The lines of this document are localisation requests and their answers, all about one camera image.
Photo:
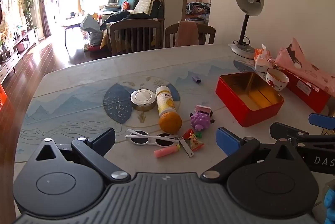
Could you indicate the person's right hand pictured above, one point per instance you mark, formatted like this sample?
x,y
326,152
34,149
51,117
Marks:
x,y
330,205

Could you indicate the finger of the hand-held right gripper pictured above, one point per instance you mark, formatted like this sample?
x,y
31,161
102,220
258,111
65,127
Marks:
x,y
323,121
286,131

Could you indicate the dark jackets pile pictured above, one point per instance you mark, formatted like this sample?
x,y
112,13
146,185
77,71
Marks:
x,y
123,17

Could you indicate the grey blue bag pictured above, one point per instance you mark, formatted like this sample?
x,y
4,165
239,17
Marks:
x,y
91,27

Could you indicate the red tin box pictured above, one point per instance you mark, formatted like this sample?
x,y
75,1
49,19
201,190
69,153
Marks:
x,y
230,98

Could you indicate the purple spiky toy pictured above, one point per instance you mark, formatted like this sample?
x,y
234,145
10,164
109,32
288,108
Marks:
x,y
200,121

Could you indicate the white yellow pill bottle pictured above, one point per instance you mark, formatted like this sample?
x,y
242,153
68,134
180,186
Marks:
x,y
165,102

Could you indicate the pink printed cloth bag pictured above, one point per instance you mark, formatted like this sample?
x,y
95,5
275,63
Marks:
x,y
301,61

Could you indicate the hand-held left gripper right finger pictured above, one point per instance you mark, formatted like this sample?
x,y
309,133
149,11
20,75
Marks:
x,y
227,140

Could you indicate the grey desk lamp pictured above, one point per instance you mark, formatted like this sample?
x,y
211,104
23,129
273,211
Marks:
x,y
250,0

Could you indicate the orange white tissue pack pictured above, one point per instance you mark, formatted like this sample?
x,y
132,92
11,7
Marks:
x,y
263,61

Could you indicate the flat red cardboard box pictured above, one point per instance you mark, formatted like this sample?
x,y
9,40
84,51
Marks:
x,y
306,90

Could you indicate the pink lighter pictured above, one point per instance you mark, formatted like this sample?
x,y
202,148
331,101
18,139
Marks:
x,y
167,151

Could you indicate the white sunglasses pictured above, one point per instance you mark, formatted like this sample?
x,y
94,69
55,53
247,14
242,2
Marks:
x,y
148,138

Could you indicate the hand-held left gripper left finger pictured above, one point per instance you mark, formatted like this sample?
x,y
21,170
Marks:
x,y
104,141

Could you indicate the cream blanket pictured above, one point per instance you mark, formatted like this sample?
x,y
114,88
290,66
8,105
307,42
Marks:
x,y
146,5

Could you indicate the green potted plant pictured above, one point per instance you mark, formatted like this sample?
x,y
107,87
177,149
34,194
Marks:
x,y
28,8

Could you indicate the small pink box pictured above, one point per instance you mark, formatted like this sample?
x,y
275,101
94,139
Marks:
x,y
202,109

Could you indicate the white standing air conditioner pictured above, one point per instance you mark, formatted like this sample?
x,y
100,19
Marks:
x,y
35,9

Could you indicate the brown wooden chair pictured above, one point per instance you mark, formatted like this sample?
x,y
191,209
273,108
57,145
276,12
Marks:
x,y
206,34

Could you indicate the orange fruit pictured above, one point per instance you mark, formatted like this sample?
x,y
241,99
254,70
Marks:
x,y
170,123

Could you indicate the red snack packet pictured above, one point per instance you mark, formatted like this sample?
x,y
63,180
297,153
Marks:
x,y
195,141

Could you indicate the small purple cap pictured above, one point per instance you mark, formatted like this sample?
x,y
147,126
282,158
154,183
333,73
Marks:
x,y
196,80

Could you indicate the wooden tv cabinet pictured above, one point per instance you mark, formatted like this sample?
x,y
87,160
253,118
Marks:
x,y
18,48

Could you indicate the silver nail clipper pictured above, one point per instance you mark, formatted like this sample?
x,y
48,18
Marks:
x,y
186,147

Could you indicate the dark wooden slatted chair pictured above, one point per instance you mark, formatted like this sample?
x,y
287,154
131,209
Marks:
x,y
136,35

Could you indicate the red cushion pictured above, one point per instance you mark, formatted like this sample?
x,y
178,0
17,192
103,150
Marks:
x,y
126,5

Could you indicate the pink towel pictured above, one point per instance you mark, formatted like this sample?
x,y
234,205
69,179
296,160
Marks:
x,y
187,34

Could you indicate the round silver lidded tin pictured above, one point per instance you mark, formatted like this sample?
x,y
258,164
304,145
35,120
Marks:
x,y
142,98

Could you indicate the white bowl with red dots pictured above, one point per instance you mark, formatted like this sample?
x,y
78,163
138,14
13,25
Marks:
x,y
277,82

